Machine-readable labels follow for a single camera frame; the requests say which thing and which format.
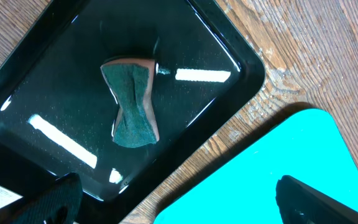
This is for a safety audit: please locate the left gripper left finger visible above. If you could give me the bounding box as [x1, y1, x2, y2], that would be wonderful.
[0, 172, 83, 224]

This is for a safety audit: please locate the orange and black sponge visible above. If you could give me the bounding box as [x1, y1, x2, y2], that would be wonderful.
[100, 58, 160, 148]

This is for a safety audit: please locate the teal plastic serving tray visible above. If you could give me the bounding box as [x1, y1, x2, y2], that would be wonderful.
[155, 109, 358, 223]

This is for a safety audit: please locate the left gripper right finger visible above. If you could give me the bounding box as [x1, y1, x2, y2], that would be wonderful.
[275, 175, 358, 224]

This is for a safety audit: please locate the black plastic tray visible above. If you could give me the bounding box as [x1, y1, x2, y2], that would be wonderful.
[0, 0, 265, 223]

